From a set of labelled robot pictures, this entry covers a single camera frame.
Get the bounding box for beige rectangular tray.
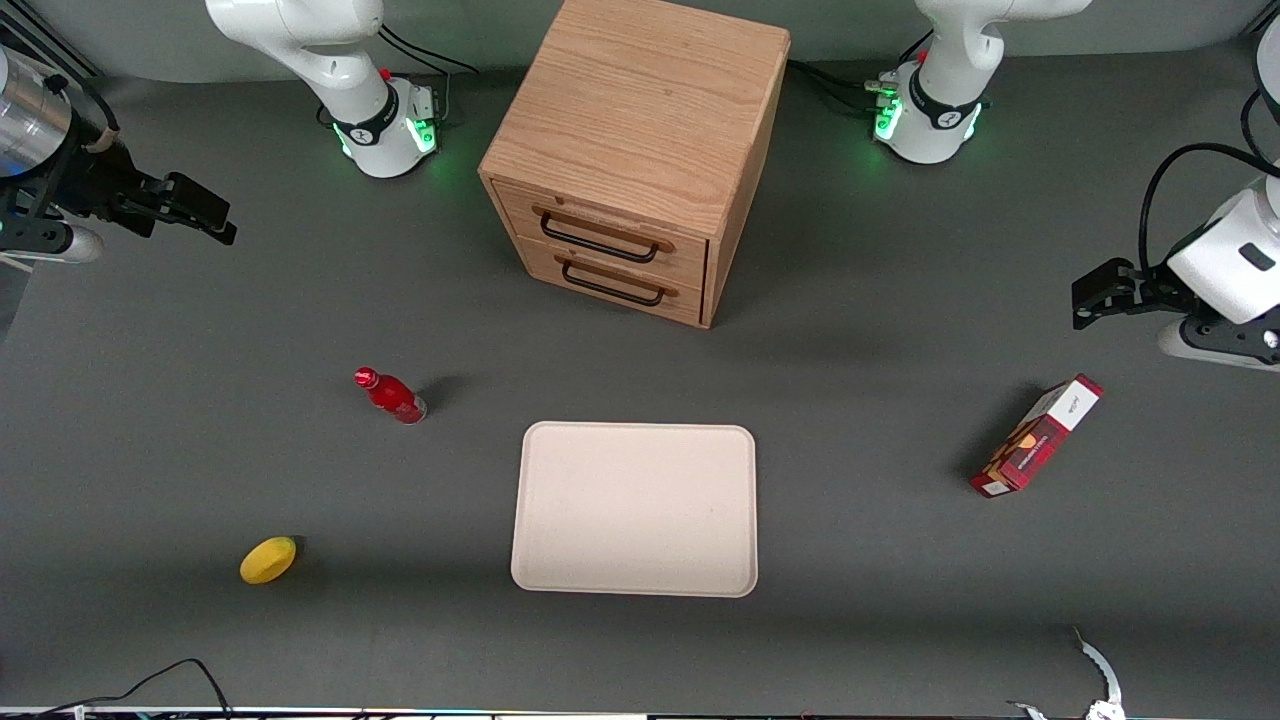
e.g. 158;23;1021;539
510;421;759;599

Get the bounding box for wooden drawer with longer handle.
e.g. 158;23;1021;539
494;182;710;292

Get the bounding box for red coke bottle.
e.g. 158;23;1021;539
354;367;429;426

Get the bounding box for wooden drawer with shorter handle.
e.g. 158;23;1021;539
520;237;705;328

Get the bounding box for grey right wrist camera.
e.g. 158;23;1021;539
0;215;105;267

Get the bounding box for yellow lemon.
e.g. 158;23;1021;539
239;536;299;586

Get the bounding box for black cables at right arm base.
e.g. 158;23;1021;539
378;22;481;126

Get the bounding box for black cables at arm base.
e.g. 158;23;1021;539
788;35;936;116
378;22;481;126

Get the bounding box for wooden two-drawer cabinet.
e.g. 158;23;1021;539
478;0;792;330

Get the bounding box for black looping left arm cable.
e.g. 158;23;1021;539
1139;88;1280;273

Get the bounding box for black cables at left arm base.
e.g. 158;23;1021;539
788;35;936;116

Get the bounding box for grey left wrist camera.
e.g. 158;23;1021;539
1158;312;1280;373

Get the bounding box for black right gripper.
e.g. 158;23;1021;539
45;138;239;247

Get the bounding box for red and white snack box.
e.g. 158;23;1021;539
969;374;1106;500

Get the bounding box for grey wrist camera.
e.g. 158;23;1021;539
0;215;105;267
1158;312;1280;373

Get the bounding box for shorter black drawer handle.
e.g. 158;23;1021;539
560;257;667;308

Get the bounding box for white curved plastic strip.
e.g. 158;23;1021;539
1005;626;1127;720

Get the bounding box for thin black table edge cable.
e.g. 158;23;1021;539
0;657;234;720

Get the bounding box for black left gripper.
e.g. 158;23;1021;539
1072;257;1201;332

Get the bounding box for longer black drawer handle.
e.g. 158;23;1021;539
539;210;664;266

